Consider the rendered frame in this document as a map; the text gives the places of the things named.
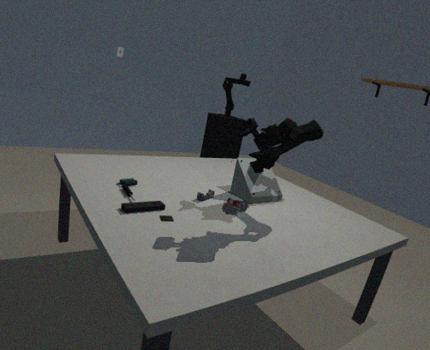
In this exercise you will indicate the red and white striped cylinder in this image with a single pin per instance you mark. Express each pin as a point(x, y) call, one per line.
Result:
point(234, 202)

